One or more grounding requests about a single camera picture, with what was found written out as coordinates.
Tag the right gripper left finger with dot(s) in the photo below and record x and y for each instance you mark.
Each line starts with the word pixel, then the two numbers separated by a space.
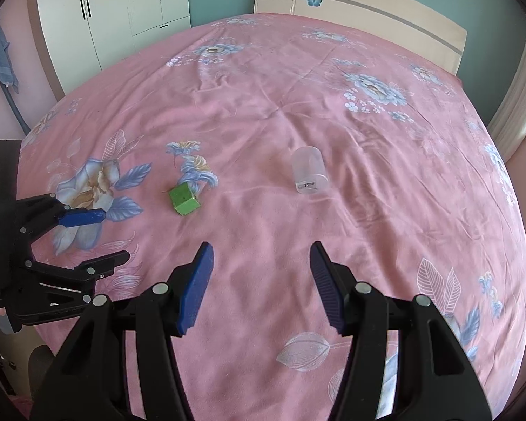
pixel 87 380

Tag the cream wooden headboard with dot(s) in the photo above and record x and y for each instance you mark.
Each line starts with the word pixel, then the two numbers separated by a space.
pixel 407 23

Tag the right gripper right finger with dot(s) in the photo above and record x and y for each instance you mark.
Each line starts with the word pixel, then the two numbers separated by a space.
pixel 434 378

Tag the white wardrobe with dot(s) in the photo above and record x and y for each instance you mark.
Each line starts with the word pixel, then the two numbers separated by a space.
pixel 84 37

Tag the green wooden cube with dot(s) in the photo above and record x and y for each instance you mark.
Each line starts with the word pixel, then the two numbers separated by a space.
pixel 183 199

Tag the cream curtain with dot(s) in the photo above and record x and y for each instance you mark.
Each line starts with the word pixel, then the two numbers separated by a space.
pixel 507 128

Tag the blue hanging cloth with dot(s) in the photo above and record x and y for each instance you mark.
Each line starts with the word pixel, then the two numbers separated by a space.
pixel 7 75

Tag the clear plastic cup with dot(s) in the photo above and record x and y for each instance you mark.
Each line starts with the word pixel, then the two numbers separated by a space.
pixel 309 171

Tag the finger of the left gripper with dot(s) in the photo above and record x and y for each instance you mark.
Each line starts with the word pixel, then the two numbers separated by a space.
pixel 38 215
pixel 51 290

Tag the pink floral bed sheet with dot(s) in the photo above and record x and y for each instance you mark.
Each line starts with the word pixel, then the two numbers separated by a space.
pixel 419 201

